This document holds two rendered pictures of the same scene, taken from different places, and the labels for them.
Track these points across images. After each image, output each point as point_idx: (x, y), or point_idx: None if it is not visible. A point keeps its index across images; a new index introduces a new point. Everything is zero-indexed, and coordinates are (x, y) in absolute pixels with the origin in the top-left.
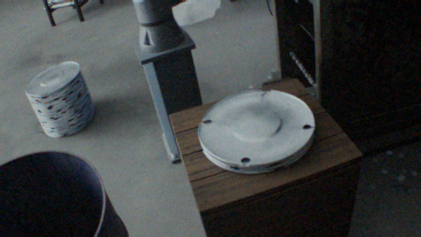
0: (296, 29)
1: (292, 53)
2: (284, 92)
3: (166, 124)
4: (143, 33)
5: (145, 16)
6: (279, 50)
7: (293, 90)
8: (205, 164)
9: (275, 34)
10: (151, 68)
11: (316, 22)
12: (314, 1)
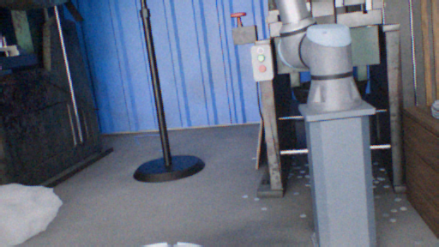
0: (279, 124)
1: (284, 150)
2: (424, 109)
3: (370, 204)
4: (346, 86)
5: (349, 63)
6: (279, 150)
7: (423, 107)
8: None
9: (268, 135)
10: (366, 123)
11: (393, 59)
12: (389, 42)
